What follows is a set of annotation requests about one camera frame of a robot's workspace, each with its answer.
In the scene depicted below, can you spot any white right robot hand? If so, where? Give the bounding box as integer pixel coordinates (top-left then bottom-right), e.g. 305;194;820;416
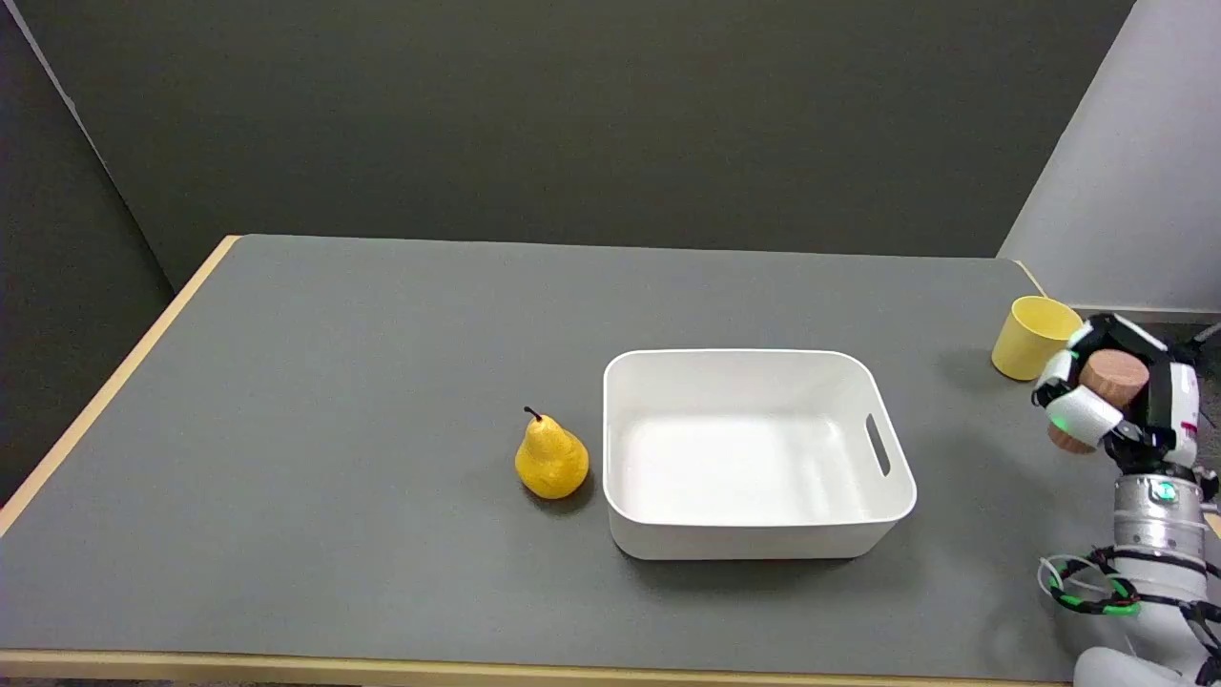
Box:
1031;313;1203;470

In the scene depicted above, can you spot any wooden cylinder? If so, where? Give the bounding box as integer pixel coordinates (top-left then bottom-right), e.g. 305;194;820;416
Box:
1047;349;1149;455

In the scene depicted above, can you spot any white plastic box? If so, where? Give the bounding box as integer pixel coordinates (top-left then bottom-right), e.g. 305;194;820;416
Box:
602;348;919;562

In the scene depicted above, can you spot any yellow cup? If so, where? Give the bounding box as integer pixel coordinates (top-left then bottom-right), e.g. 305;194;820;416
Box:
991;296;1084;382

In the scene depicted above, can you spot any yellow pear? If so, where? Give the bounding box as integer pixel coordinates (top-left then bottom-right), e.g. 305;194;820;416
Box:
514;406;590;501

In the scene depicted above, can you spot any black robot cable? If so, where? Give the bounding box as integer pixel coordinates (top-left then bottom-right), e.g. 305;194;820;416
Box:
1038;546;1221;659

